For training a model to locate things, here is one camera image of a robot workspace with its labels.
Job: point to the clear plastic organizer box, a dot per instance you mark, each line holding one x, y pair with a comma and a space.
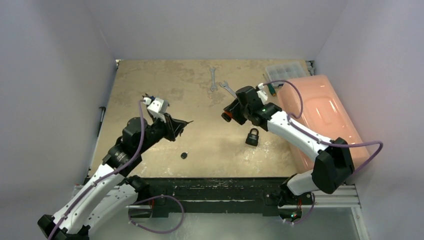
286, 71

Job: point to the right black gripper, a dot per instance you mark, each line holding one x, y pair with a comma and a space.
230, 113

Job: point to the pink plastic toolbox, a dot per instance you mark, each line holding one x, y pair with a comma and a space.
323, 113

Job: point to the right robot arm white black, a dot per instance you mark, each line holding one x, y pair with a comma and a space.
332, 159

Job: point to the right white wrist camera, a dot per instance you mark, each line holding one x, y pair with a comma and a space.
261, 93

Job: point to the green handle screwdriver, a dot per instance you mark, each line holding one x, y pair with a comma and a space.
269, 86

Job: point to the blue handle pliers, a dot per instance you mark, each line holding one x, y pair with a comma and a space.
148, 99

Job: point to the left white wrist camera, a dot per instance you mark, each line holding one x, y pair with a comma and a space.
157, 109

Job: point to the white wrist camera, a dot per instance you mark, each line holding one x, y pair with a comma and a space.
261, 93
157, 109

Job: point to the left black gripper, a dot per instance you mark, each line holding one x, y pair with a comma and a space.
172, 127

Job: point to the small silver wrench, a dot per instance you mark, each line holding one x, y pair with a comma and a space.
213, 81

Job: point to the aluminium frame rail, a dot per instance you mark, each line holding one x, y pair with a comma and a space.
346, 196

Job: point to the orange black padlock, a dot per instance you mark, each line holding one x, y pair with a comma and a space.
226, 117

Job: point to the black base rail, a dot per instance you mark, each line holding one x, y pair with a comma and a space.
216, 195

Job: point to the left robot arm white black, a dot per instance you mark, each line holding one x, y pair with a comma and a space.
111, 188

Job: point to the single black key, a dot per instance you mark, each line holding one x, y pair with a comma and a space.
184, 155

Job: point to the large silver wrench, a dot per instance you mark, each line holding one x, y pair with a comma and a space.
226, 86

